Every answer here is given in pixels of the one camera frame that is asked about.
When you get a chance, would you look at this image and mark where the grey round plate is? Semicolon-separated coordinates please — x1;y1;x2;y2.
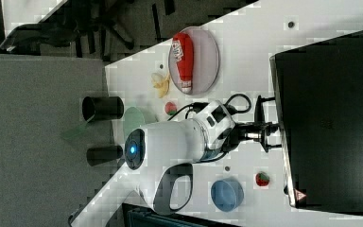
168;26;219;96

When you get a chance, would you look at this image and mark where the blue bowl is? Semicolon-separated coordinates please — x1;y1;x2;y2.
211;177;245;212

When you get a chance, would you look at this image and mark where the dark blue storage bin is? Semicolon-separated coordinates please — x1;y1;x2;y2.
122;203;238;227

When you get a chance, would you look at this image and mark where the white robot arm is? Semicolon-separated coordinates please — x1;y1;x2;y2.
124;100;279;215

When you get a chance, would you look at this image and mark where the black toaster oven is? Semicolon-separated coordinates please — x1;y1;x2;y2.
269;30;363;216

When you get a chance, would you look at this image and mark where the red ketchup bottle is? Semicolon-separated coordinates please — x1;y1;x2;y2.
172;32;194;94

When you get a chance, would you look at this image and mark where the black office chair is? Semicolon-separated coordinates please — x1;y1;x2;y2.
0;0;178;60

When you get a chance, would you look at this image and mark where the mint green colander bowl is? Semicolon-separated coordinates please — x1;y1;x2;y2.
123;107;157;139

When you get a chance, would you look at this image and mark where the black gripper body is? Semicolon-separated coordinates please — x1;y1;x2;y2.
234;122;279;148

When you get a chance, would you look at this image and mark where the yellow peeled banana toy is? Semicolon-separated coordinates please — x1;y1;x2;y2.
151;73;170;98

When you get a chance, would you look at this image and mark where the black cylinder post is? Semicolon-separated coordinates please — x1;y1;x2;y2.
86;145;123;166

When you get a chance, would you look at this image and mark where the red strawberry toy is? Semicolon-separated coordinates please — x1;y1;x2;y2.
255;172;270;187

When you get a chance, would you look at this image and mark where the black cylinder cup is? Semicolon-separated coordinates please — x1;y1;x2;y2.
81;96;124;122

